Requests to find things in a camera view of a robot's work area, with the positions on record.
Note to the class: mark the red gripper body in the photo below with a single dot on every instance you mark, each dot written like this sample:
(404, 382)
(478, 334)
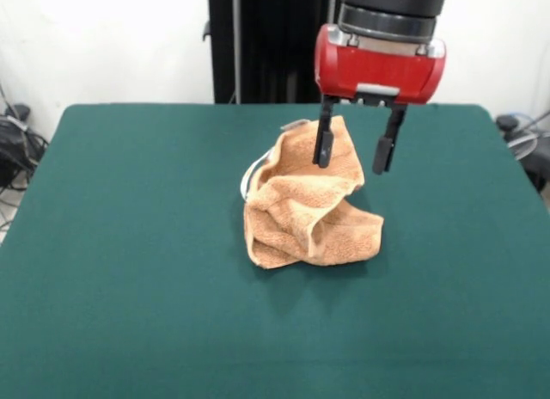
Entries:
(378, 72)

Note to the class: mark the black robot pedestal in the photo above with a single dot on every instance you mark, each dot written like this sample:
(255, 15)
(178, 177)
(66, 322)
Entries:
(266, 50)

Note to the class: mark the tan terry towel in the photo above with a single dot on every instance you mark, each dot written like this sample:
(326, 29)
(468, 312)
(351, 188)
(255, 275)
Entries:
(326, 244)

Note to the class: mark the black and gray floor equipment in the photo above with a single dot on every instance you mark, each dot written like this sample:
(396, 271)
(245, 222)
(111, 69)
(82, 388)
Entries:
(537, 158)

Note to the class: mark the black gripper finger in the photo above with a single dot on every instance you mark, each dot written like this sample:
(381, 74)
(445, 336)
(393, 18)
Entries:
(384, 156)
(323, 149)

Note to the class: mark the dark green table cloth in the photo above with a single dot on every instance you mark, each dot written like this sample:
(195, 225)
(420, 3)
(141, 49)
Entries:
(129, 287)

